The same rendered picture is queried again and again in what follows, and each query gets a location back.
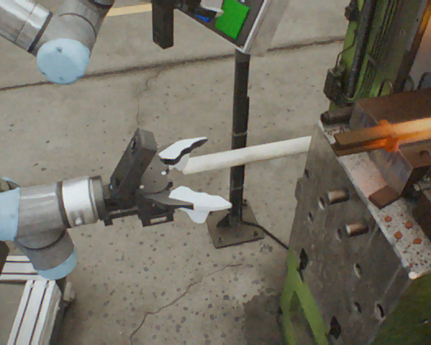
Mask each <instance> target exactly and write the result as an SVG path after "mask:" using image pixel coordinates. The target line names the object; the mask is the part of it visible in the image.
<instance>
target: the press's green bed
mask: <svg viewBox="0 0 431 345"><path fill-rule="evenodd" d="M286 263H287V266H288V268H289V271H288V274H287V280H286V283H285V287H284V290H283V294H282V297H281V299H280V302H279V306H278V309H277V314H276V315H274V316H273V318H274V320H275V323H276V325H277V328H278V331H279V333H280V336H281V339H282V342H283V345H334V344H333V341H334V339H335V337H334V333H333V332H332V333H329V332H328V329H327V327H326V324H325V323H324V322H323V318H322V316H321V315H320V312H319V310H318V308H317V306H316V304H315V302H314V299H313V297H312V295H311V293H310V290H309V288H308V286H307V284H306V281H305V279H304V277H303V274H302V273H303V269H304V266H303V265H302V266H299V264H298V262H297V259H296V257H295V255H294V252H293V250H292V249H291V245H290V246H289V250H288V254H287V261H286Z"/></svg>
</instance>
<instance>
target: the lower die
mask: <svg viewBox="0 0 431 345"><path fill-rule="evenodd" d="M429 88H430V87H429ZM429 88H424V89H419V90H413V93H409V91H406V92H401V93H395V94H392V97H388V96H389V94H387V95H382V96H377V97H372V98H367V99H358V100H356V101H355V104H354V107H353V109H352V113H351V118H350V121H349V124H348V127H349V128H350V129H351V130H352V131H354V130H359V129H364V128H368V127H377V126H378V124H379V121H383V120H387V122H388V123H389V124H390V125H394V124H398V123H403V122H412V121H416V120H421V119H425V118H431V90H429ZM423 149H428V150H430V151H431V135H427V136H419V137H415V138H410V139H406V140H399V141H398V142H397V146H396V148H395V150H394V152H390V153H387V151H386V150H385V149H378V150H374V151H370V153H369V152H367V154H368V155H369V157H370V158H371V159H372V160H373V161H374V163H375V165H376V166H377V168H378V169H379V170H380V171H381V173H382V174H383V175H384V176H385V178H386V179H387V181H388V183H389V184H390V185H391V187H392V189H394V190H395V191H396V192H397V193H398V194H400V197H399V198H401V197H404V196H410V193H409V191H408V190H407V189H408V186H409V184H411V183H412V182H414V181H417V180H420V179H421V178H423V176H424V175H426V173H427V171H428V170H429V169H430V167H431V158H430V157H429V155H428V154H426V153H424V154H423V155H422V156H421V155H420V151H421V150H423ZM430 177H431V175H430Z"/></svg>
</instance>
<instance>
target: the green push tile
mask: <svg viewBox="0 0 431 345"><path fill-rule="evenodd" d="M250 10H251V9H250V8H248V7H247V6H245V5H243V4H241V3H239V2H238V1H236V0H226V1H225V3H224V5H223V8H222V11H224V13H223V14H222V15H221V16H219V17H218V20H217V22H216V25H215V27H216V28H217V29H219V30H221V31H222V32H223V33H225V34H227V35H229V36H230V37H232V38H233V39H236V40H238V38H239V35H240V33H241V30H242V28H243V26H244V24H245V21H246V19H247V16H248V15H249V13H250Z"/></svg>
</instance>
